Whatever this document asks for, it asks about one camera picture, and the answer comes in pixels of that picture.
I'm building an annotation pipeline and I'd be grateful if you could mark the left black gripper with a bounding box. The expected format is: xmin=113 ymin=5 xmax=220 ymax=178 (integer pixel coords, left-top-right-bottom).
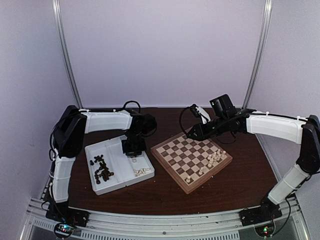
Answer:
xmin=121 ymin=130 xmax=147 ymax=157

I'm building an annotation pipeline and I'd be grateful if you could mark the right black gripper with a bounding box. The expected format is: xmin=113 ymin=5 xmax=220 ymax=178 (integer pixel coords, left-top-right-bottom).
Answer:
xmin=186 ymin=115 xmax=229 ymax=142

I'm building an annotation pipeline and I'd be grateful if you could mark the light chess pawn piece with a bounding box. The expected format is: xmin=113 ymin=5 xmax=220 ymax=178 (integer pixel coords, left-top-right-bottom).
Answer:
xmin=221 ymin=150 xmax=227 ymax=159

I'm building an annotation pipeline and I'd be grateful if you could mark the light chess queen piece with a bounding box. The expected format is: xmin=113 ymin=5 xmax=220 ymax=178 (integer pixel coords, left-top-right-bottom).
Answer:
xmin=198 ymin=167 xmax=204 ymax=176

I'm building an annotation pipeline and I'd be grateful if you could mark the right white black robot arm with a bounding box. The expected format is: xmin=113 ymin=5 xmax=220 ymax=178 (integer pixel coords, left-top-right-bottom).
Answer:
xmin=184 ymin=94 xmax=320 ymax=221

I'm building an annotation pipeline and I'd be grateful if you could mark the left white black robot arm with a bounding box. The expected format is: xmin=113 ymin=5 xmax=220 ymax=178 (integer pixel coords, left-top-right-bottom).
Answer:
xmin=51 ymin=105 xmax=158 ymax=222

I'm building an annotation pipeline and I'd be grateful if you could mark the pile of light chess pieces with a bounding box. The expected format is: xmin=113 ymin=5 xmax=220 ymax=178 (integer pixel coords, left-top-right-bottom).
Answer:
xmin=130 ymin=157 xmax=152 ymax=177

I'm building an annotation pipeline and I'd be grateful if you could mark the wooden chess board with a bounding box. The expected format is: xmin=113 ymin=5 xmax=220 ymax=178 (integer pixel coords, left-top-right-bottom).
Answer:
xmin=151 ymin=132 xmax=233 ymax=194

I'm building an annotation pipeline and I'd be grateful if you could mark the pile of dark chess pieces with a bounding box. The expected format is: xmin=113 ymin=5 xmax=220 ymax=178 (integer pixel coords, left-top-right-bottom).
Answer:
xmin=89 ymin=154 xmax=114 ymax=185

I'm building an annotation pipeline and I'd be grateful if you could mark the left controller board with LEDs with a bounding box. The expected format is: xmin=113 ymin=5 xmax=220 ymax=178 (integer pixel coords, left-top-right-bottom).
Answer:
xmin=53 ymin=222 xmax=75 ymax=238

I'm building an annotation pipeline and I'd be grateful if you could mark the controller board with leds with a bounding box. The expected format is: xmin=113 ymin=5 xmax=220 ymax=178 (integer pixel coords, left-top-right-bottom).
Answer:
xmin=53 ymin=222 xmax=75 ymax=238
xmin=254 ymin=225 xmax=275 ymax=238

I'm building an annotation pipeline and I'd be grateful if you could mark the right controller board with LEDs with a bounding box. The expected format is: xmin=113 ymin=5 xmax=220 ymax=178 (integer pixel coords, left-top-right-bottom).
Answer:
xmin=254 ymin=225 xmax=275 ymax=238

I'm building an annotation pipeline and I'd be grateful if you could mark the white plastic compartment tray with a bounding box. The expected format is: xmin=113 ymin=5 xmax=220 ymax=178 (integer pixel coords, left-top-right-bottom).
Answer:
xmin=84 ymin=135 xmax=155 ymax=196

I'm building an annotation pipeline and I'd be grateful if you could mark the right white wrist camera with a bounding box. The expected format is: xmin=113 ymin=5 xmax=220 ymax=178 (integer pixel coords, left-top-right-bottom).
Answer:
xmin=189 ymin=104 xmax=211 ymax=124

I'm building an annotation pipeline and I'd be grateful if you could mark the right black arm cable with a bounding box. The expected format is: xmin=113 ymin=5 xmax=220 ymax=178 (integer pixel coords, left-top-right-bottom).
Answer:
xmin=179 ymin=106 xmax=198 ymax=137

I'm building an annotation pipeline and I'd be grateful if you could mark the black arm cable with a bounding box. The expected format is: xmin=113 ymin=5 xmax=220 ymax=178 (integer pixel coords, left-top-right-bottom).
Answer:
xmin=123 ymin=100 xmax=141 ymax=113
xmin=179 ymin=106 xmax=198 ymax=137

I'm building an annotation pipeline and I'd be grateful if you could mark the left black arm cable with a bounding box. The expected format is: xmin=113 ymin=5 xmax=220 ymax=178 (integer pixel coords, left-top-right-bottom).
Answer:
xmin=123 ymin=100 xmax=141 ymax=113

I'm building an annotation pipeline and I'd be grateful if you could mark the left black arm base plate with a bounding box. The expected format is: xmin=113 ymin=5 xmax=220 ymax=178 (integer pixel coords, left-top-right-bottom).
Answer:
xmin=45 ymin=208 xmax=90 ymax=227

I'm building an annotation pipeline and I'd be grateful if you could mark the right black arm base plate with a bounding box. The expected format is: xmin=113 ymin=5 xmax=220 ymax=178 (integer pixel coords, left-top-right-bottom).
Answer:
xmin=239 ymin=206 xmax=283 ymax=226

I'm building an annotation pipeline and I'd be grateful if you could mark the front aluminium frame rail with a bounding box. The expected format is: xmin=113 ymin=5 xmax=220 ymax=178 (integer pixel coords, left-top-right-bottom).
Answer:
xmin=18 ymin=197 xmax=312 ymax=240

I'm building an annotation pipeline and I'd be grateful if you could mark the right aluminium frame post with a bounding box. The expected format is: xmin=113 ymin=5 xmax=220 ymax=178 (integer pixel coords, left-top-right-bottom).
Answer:
xmin=242 ymin=0 xmax=273 ymax=109

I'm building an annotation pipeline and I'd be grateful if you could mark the aluminium frame post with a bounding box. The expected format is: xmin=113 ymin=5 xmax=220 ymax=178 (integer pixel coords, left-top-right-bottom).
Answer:
xmin=52 ymin=0 xmax=83 ymax=109
xmin=242 ymin=0 xmax=273 ymax=109

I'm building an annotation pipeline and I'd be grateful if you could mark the left aluminium frame post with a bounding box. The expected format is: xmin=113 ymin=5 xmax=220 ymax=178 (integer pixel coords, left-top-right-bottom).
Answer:
xmin=52 ymin=0 xmax=83 ymax=109

